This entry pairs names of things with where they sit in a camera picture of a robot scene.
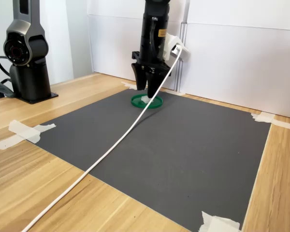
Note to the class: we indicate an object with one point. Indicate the small white plastic terminal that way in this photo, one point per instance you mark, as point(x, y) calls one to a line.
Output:
point(145, 99)

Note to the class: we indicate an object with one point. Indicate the round green lid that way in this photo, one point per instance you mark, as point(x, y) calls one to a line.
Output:
point(136, 103)

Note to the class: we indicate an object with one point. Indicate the white tape piece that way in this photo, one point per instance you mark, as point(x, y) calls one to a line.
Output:
point(26, 129)
point(129, 85)
point(4, 142)
point(173, 92)
point(263, 117)
point(286, 125)
point(217, 223)

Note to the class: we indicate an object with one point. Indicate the white partition panel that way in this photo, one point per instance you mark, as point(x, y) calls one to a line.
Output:
point(111, 48)
point(232, 12)
point(244, 72)
point(111, 7)

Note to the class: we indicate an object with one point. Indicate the dark grey mat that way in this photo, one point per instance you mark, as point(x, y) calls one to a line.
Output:
point(183, 157)

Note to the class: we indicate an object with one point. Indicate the white camera box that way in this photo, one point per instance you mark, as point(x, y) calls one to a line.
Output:
point(175, 42)

